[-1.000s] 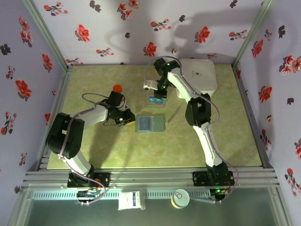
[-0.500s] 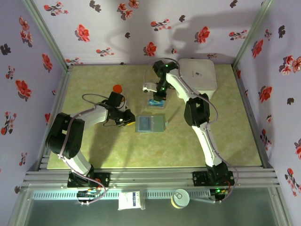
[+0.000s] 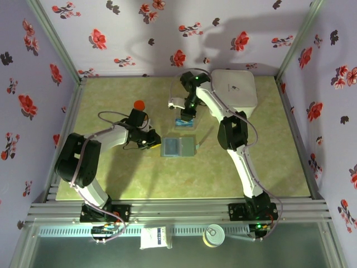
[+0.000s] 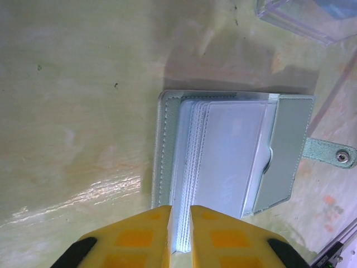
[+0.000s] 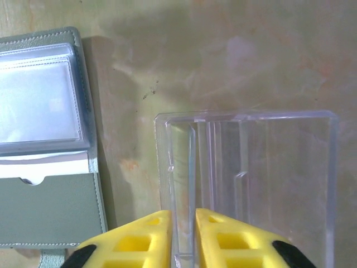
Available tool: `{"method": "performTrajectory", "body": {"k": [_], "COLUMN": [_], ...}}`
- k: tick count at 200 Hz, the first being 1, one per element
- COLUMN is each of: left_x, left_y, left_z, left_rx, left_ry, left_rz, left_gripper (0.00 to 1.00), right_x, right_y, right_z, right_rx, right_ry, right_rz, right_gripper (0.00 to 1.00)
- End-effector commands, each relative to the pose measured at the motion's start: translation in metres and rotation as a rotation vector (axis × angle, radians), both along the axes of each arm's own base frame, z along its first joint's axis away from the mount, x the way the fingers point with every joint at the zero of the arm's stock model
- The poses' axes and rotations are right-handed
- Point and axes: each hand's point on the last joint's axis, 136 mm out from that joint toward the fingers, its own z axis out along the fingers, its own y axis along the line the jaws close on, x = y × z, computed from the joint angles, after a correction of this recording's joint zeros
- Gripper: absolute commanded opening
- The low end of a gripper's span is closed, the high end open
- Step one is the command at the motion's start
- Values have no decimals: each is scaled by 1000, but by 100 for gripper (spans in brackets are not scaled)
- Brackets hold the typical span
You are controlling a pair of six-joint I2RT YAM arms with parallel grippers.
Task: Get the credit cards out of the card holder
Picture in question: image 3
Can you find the grey-green card holder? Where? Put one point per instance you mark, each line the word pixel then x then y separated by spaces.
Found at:
pixel 185 147

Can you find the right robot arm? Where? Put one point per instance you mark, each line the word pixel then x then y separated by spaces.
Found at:
pixel 242 167

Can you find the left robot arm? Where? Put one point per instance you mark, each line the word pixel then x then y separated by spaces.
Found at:
pixel 111 136

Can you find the orange-capped supplement bottle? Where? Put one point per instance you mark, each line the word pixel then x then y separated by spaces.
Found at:
pixel 139 104

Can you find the white zip storage case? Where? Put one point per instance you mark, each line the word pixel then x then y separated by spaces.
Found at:
pixel 240 92

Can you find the white paper packet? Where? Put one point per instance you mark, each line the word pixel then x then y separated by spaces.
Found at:
pixel 152 238

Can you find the small circuit board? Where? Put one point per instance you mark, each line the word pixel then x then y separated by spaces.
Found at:
pixel 104 230
pixel 259 227

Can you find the tin can with pull-tab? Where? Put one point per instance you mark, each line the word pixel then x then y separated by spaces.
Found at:
pixel 213 236

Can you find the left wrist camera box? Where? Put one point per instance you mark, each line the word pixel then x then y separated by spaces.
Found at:
pixel 148 124

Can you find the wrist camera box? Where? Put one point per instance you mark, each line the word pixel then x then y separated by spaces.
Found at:
pixel 148 124
pixel 177 102

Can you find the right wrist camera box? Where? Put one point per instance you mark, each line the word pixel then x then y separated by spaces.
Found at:
pixel 177 102

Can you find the long aluminium frame rail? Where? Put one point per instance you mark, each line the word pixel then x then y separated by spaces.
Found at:
pixel 178 209

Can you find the aluminium side rail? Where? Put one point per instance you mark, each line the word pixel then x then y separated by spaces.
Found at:
pixel 290 111
pixel 74 106

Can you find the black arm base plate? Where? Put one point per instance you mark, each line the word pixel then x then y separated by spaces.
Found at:
pixel 235 212
pixel 124 213

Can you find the aluminium corner post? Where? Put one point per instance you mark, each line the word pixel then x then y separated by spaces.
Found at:
pixel 297 42
pixel 58 42

